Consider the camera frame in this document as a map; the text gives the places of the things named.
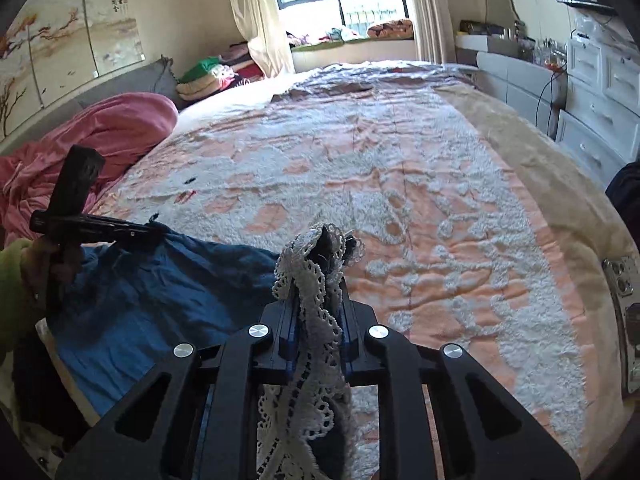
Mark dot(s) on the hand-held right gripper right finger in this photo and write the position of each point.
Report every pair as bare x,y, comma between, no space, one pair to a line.
346,331

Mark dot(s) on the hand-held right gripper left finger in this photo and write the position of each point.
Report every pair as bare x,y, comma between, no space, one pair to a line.
286,321

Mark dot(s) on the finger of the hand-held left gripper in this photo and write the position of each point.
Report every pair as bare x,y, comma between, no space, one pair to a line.
125,227

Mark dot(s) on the blue jeans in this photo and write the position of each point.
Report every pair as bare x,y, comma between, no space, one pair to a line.
150,300

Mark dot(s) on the person's left hand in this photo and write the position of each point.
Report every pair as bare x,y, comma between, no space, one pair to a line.
37,266

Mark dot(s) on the pink quilt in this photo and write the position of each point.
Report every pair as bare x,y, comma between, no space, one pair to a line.
115,125

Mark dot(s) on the grey upholstered headboard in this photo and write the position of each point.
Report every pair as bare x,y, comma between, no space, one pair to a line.
135,80

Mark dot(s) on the orange white textured blanket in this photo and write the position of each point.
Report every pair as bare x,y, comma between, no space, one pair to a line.
400,185

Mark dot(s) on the pile of folded clothes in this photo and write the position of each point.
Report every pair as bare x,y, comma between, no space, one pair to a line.
215,72

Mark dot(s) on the grey patterned quilt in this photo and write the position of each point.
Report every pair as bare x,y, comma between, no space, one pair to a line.
360,82

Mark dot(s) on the cream curtain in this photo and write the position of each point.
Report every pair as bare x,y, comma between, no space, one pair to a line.
257,15
425,10

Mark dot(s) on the beige fleece blanket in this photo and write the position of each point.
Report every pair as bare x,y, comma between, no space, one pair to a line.
550,180

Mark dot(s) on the loose clothes heap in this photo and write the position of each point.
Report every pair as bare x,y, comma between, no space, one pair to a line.
315,37

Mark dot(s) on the green window seat cushion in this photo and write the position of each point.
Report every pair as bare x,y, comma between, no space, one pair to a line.
350,44

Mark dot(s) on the grey vanity dresser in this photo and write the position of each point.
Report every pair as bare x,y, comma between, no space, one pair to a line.
515,80

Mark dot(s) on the orange bundled blanket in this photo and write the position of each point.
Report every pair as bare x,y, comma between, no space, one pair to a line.
391,29

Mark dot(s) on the dark clothes heap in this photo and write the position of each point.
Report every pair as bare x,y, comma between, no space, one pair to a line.
625,195

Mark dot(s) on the dark storage box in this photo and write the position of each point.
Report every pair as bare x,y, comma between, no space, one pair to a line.
480,27

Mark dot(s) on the cluster of glass jars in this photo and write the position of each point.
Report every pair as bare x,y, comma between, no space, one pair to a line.
542,52

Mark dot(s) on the white drawer cabinet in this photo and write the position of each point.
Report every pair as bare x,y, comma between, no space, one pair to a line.
600,95

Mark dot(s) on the scalloped vanity mirror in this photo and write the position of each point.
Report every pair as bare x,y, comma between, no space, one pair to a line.
501,10

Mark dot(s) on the clear plastic bag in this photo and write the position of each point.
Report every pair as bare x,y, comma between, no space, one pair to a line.
592,30

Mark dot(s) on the blossom wall painting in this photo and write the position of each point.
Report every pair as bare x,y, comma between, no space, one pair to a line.
65,45

